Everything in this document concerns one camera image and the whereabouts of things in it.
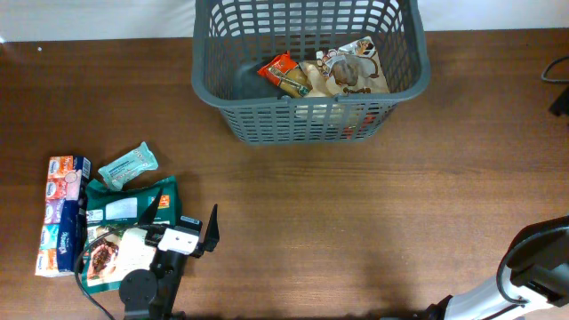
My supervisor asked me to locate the orange spaghetti pasta package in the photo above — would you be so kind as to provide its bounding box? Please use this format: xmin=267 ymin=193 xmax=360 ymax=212
xmin=256 ymin=50 xmax=379 ymax=139

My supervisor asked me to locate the green food pouch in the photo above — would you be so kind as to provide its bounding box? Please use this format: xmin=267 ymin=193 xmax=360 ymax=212
xmin=81 ymin=176 xmax=181 ymax=294

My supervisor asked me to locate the beige dried mushroom bag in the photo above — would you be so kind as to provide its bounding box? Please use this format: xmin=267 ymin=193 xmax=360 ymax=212
xmin=298 ymin=36 xmax=391 ymax=125

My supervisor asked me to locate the black cable at table edge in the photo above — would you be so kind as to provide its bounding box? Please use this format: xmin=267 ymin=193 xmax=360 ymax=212
xmin=540 ymin=54 xmax=569 ymax=117

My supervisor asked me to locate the mint green snack bar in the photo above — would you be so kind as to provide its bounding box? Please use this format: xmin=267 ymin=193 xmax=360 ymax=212
xmin=98 ymin=141 xmax=159 ymax=191

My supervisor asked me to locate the grey plastic lattice basket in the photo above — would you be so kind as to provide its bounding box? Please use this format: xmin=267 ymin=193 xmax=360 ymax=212
xmin=192 ymin=0 xmax=430 ymax=145

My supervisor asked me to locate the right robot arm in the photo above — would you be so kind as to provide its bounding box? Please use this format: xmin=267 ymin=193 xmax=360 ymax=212
xmin=417 ymin=216 xmax=568 ymax=320

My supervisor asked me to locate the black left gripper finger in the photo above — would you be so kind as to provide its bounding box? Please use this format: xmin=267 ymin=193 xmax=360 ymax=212
xmin=195 ymin=204 xmax=220 ymax=258
xmin=138 ymin=188 xmax=163 ymax=225

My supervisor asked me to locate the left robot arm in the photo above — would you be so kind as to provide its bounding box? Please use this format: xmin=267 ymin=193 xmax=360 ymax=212
xmin=119 ymin=191 xmax=220 ymax=319

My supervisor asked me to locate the multicolour tissue pack bundle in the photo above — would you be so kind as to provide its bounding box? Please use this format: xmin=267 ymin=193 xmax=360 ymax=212
xmin=35 ymin=156 xmax=91 ymax=277

